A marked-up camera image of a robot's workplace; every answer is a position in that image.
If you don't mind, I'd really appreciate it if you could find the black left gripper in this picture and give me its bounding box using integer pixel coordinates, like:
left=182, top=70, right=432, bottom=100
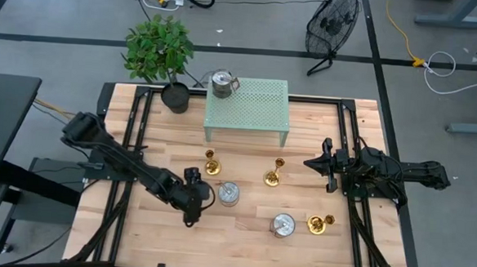
left=177, top=166, right=218, bottom=230

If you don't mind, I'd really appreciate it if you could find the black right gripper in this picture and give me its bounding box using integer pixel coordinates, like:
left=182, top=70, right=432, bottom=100
left=301, top=136, right=345, bottom=194

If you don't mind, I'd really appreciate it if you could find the medium brass candlestick holder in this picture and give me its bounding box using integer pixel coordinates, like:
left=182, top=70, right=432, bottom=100
left=202, top=148, right=224, bottom=178

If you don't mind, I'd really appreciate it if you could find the silver lidded candle tin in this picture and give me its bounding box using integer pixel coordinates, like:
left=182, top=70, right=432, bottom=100
left=268, top=211, right=297, bottom=239
left=210, top=68, right=242, bottom=101
left=216, top=180, right=242, bottom=209

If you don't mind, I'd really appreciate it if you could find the tall brass candlestick holder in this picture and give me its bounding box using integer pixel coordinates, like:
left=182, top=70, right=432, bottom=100
left=262, top=156, right=286, bottom=189

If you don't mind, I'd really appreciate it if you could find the short brass candlestick holder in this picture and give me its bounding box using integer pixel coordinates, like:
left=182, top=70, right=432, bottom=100
left=306, top=212, right=337, bottom=237

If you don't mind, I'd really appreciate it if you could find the green perforated metal shelf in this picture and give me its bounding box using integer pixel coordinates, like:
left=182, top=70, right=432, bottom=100
left=202, top=74, right=294, bottom=149

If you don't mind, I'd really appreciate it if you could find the black floor fan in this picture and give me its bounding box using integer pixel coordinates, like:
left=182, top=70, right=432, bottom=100
left=302, top=0, right=361, bottom=80

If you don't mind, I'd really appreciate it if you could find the green plant in black pot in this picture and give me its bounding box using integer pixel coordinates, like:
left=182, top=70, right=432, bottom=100
left=117, top=11, right=197, bottom=115

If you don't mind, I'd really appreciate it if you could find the grey desk foot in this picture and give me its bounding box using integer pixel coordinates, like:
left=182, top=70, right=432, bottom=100
left=445, top=121, right=477, bottom=136
left=409, top=0, right=477, bottom=29

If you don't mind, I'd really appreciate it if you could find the black desk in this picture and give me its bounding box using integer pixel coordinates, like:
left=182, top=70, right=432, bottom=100
left=0, top=72, right=42, bottom=265

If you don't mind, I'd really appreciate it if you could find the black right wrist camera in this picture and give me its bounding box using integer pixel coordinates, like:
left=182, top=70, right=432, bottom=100
left=333, top=149, right=350, bottom=174

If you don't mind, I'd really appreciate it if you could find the black metal rig frame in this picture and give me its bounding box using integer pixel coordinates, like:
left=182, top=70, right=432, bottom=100
left=67, top=80, right=433, bottom=267

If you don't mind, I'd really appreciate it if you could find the yellow extension cable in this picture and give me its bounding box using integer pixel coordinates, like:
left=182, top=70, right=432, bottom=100
left=382, top=0, right=430, bottom=69

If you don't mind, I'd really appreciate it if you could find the white looped cable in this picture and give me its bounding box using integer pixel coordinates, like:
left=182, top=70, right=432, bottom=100
left=422, top=50, right=477, bottom=98

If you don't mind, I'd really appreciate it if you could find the yellow and black wire bundle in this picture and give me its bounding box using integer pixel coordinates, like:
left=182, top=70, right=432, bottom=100
left=32, top=96, right=78, bottom=122

